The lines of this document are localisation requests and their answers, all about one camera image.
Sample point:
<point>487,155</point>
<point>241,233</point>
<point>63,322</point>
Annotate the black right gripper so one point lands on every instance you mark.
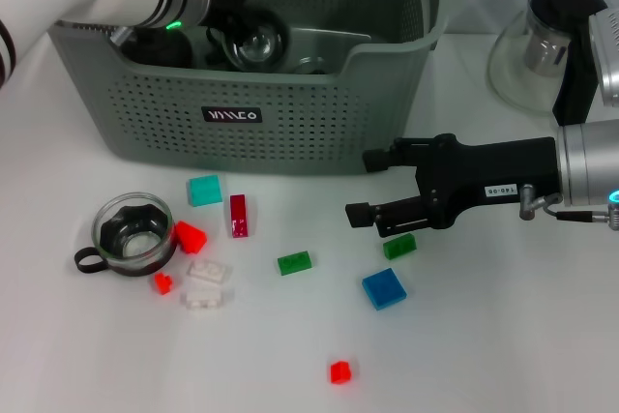
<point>474,171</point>

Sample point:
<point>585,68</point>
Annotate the small red toy brick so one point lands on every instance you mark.
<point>340,372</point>
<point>163,283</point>

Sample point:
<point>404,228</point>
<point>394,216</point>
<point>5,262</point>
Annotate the grey perforated storage bin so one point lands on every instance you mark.
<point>290,132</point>

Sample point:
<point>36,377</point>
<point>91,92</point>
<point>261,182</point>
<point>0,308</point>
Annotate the green toy brick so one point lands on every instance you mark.
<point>400,246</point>
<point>294,264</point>

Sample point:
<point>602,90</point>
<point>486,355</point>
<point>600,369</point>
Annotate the black ceramic teapot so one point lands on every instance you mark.
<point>159,52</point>

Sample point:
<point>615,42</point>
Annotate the blue square toy brick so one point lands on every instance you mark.
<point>384,289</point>

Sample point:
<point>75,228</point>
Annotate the dark red toy brick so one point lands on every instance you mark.
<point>239,215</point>

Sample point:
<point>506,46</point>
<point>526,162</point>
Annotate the teal toy brick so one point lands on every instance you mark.
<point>205,190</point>

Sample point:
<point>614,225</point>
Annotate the white flat toy brick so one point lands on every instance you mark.
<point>209,271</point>
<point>203,299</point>

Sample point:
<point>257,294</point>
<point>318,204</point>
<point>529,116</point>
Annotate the red sloped toy brick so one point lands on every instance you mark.
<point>192,238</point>

